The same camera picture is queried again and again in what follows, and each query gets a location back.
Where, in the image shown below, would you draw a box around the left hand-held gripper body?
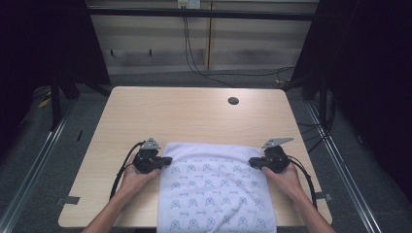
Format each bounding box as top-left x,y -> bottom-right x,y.
132,138 -> 163,175

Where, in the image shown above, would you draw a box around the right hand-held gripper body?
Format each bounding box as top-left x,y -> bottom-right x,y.
260,137 -> 294,175

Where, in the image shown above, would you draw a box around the white patterned towel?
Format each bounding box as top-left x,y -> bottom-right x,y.
155,141 -> 278,233

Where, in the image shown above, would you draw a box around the person's left hand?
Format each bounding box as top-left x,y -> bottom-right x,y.
120,164 -> 162,197

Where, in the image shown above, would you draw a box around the person's right hand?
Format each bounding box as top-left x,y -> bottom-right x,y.
261,163 -> 305,200

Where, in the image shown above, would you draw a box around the yellow object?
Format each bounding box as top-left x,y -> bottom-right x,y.
37,96 -> 52,109

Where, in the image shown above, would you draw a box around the black curtain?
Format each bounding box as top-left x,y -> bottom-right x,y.
0,0 -> 112,156
290,0 -> 412,203

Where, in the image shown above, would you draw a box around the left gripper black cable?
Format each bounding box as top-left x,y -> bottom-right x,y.
109,140 -> 146,201

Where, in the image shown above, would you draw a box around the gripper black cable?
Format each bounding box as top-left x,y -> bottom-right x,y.
109,140 -> 146,201
286,154 -> 319,210

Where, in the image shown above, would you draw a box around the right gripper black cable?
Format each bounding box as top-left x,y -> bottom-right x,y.
286,154 -> 319,210

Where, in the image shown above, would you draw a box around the black floor cables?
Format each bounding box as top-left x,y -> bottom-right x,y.
296,95 -> 338,153

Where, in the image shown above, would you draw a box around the aluminium floor rail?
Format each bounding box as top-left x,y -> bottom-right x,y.
0,100 -> 78,233
305,101 -> 384,233

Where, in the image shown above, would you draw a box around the black metal stand post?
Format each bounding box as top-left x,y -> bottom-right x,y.
50,74 -> 62,132
319,73 -> 328,128

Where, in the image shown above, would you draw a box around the black wall cable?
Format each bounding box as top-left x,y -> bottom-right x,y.
183,16 -> 295,88

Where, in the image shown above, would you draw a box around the black horizontal frame bar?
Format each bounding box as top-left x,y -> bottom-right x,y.
86,7 -> 318,22

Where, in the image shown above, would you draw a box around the white wall socket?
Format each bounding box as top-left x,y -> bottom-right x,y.
177,0 -> 202,10

